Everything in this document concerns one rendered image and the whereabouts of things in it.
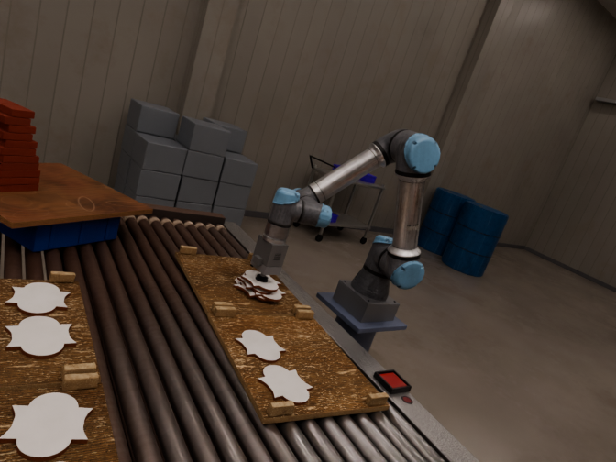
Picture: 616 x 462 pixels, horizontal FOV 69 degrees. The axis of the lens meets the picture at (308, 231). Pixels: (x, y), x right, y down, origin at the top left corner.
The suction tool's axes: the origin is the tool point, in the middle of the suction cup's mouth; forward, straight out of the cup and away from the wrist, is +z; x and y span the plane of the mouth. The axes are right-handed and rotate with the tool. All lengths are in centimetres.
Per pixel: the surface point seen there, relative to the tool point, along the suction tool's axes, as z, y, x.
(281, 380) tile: 3.2, 42.0, -19.5
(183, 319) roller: 5.9, 9.2, -29.5
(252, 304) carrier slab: 4.0, 7.0, -6.2
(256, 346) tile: 3.1, 28.5, -18.4
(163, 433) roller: 6, 46, -49
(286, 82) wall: -72, -352, 235
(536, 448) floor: 98, 45, 216
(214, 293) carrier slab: 4.0, -0.5, -15.5
